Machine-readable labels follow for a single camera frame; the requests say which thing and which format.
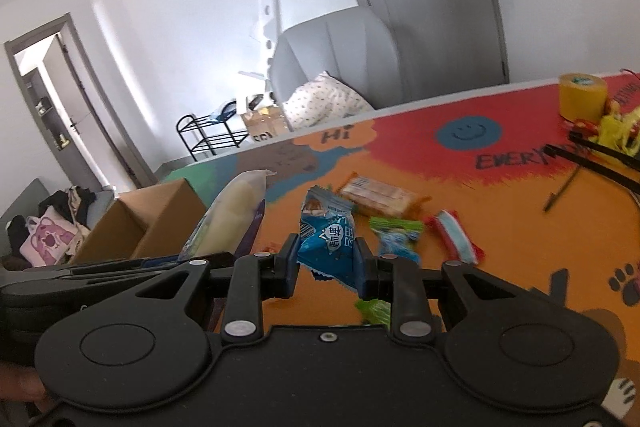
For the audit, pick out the open interior door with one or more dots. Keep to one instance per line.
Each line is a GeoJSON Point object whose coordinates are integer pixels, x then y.
{"type": "Point", "coordinates": [85, 107]}

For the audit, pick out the yellow tape roll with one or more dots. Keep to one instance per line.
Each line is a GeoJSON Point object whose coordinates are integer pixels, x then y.
{"type": "Point", "coordinates": [582, 99]}

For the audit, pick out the pink bear tote bag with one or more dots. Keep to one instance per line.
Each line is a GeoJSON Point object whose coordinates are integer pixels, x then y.
{"type": "Point", "coordinates": [50, 242]}

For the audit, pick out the black shoe rack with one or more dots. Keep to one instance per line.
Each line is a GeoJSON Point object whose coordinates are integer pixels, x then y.
{"type": "Point", "coordinates": [210, 137]}

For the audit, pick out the colourful cartoon table mat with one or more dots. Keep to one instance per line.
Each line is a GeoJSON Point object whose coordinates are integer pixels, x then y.
{"type": "Point", "coordinates": [500, 207]}

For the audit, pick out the red blue striped packet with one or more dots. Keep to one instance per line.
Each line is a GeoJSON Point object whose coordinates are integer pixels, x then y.
{"type": "Point", "coordinates": [457, 237]}

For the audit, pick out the printed brown carton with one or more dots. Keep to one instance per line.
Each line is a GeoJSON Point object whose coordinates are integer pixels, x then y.
{"type": "Point", "coordinates": [265, 124]}

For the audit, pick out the white dotted pillow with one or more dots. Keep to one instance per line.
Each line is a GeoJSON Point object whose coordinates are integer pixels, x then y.
{"type": "Point", "coordinates": [325, 99]}

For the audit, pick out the brown cardboard box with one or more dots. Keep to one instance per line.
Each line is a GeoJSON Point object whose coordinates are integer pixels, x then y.
{"type": "Point", "coordinates": [165, 217]}

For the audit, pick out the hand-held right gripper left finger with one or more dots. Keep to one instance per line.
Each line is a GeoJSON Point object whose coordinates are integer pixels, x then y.
{"type": "Point", "coordinates": [292, 257]}

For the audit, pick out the long white snack packet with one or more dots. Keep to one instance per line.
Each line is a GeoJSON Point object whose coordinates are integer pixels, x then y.
{"type": "Point", "coordinates": [235, 207]}

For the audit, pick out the blue snack packet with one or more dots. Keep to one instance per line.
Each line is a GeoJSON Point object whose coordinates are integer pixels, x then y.
{"type": "Point", "coordinates": [325, 237]}

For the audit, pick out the grey sofa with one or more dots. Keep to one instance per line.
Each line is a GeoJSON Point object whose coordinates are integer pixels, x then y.
{"type": "Point", "coordinates": [15, 202]}

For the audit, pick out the person's left hand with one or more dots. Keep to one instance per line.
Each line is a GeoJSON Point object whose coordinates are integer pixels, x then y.
{"type": "Point", "coordinates": [22, 387]}

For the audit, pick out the yellow green wrapper bundle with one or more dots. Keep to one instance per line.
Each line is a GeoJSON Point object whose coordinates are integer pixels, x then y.
{"type": "Point", "coordinates": [615, 129]}

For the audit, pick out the black metal stand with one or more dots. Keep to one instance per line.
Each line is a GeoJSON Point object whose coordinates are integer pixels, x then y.
{"type": "Point", "coordinates": [600, 159]}

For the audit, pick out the grey shelf unit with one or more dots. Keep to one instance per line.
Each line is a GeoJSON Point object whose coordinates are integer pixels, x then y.
{"type": "Point", "coordinates": [45, 107]}

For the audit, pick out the white board with holes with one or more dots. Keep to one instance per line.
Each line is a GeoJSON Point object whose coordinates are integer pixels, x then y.
{"type": "Point", "coordinates": [267, 17]}

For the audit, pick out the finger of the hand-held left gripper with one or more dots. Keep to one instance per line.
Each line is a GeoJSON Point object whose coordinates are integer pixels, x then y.
{"type": "Point", "coordinates": [115, 277]}
{"type": "Point", "coordinates": [90, 266]}

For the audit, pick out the grey door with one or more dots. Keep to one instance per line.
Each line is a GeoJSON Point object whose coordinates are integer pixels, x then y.
{"type": "Point", "coordinates": [430, 7]}

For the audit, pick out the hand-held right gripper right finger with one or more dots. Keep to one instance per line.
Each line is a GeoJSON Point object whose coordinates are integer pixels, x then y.
{"type": "Point", "coordinates": [361, 267]}

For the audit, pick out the grey chair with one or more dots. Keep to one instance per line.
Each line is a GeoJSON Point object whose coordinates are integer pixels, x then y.
{"type": "Point", "coordinates": [340, 47]}

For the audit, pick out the green blue candy packet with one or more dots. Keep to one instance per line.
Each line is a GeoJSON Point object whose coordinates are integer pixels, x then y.
{"type": "Point", "coordinates": [397, 239]}

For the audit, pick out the orange pastry packet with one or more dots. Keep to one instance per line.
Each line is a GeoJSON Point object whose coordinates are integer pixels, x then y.
{"type": "Point", "coordinates": [380, 197]}

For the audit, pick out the dark and beige clothes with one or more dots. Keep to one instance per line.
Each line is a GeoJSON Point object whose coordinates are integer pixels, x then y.
{"type": "Point", "coordinates": [65, 202]}

